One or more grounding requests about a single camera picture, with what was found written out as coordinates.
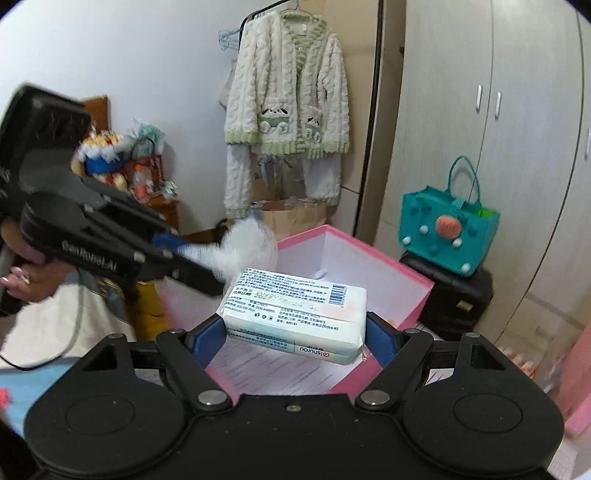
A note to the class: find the printed paper sheet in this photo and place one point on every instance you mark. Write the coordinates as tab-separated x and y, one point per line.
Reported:
277	374

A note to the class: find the brown paper bag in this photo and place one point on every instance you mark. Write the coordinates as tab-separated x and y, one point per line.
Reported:
291	221

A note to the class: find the person's left hand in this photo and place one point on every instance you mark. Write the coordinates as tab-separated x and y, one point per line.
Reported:
41	281

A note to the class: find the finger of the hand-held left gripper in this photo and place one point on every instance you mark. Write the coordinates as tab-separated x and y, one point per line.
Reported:
194	277
168	243

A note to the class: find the yellow plush doll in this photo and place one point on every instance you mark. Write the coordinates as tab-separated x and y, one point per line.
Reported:
115	180

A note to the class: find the pink paper bag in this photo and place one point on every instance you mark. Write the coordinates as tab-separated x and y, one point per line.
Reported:
579	406

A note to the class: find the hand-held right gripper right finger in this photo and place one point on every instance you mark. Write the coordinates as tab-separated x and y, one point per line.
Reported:
382	344

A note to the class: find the green white plastic bag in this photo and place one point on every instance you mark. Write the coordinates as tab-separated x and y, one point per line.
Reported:
147	136

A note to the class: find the white fluffy pyjama pants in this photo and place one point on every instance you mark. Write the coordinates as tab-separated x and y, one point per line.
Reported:
240	180

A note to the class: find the person's white shirt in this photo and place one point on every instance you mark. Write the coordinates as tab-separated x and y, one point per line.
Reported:
69	323

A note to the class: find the blue white tissue pack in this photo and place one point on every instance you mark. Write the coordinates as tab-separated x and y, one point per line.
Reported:
295	314

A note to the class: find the teal felt handbag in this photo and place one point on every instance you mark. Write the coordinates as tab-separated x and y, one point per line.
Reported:
429	212

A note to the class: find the canvas tote bag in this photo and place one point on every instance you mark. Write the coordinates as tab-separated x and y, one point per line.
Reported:
227	90

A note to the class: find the pink cardboard box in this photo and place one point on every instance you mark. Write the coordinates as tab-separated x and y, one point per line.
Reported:
418	302

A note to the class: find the beige wardrobe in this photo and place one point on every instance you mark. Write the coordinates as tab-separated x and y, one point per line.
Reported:
531	161

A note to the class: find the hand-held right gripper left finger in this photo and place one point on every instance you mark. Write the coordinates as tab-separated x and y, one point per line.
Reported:
210	341

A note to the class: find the flower bouquet with blue wrap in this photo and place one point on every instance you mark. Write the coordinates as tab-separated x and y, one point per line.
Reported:
104	152

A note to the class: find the light blue cloth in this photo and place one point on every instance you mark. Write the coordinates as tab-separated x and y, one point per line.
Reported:
27	397

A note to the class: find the white fluffy plush toy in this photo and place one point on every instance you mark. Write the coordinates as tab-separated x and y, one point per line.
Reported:
249	249

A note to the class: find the black suitcase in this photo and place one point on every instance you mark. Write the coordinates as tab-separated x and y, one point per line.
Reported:
452	300

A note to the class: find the orange drink bottle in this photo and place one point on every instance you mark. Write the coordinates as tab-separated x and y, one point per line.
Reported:
140	182

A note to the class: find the black clothes rack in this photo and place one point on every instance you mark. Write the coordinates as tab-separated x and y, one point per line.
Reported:
375	92

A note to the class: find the white green fluffy cardigan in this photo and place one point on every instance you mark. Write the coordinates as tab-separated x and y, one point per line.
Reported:
277	83

